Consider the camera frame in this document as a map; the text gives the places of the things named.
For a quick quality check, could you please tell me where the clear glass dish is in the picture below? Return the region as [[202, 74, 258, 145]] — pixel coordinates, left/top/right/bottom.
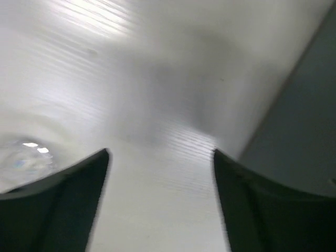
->
[[1, 134, 61, 194]]

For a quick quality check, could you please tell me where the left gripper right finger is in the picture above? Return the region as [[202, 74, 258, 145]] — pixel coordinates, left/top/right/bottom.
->
[[213, 149, 335, 251]]

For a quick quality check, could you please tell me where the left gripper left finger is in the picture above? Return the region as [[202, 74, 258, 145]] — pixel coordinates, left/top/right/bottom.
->
[[1, 149, 110, 251]]

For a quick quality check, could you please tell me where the grey plastic bin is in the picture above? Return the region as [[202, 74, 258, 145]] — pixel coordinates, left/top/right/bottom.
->
[[240, 5, 335, 196]]

